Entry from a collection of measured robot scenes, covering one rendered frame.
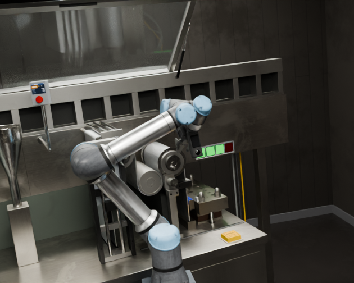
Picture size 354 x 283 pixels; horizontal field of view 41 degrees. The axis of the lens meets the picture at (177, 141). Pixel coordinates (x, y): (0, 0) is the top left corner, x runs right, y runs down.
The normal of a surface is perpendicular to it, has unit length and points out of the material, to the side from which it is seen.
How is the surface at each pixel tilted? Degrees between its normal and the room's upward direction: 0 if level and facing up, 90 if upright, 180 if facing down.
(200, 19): 90
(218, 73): 90
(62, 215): 90
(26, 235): 90
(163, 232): 7
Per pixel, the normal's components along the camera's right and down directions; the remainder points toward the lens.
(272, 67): 0.39, 0.15
